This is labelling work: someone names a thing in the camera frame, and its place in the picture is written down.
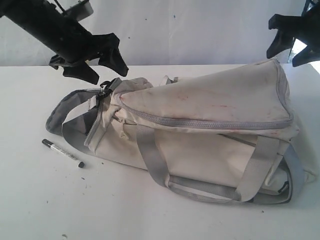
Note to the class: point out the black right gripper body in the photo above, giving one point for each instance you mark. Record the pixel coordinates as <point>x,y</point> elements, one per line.
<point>307,28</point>

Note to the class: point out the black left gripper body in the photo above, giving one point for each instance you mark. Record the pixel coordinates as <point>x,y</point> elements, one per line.
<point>66,37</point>

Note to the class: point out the dark window frame post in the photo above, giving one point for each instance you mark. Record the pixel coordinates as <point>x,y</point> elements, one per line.
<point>307,6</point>

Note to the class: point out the white marker black cap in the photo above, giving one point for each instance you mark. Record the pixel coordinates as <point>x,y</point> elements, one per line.
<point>79,163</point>

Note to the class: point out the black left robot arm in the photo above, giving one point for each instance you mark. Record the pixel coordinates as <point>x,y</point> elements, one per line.
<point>60,30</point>

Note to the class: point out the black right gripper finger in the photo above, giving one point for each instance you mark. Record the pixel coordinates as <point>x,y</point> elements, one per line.
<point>288,29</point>
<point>308,53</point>

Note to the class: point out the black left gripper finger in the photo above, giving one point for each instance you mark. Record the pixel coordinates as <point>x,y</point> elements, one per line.
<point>82,72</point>
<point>111,58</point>

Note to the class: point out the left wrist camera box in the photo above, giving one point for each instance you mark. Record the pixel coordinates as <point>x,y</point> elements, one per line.
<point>80,11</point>

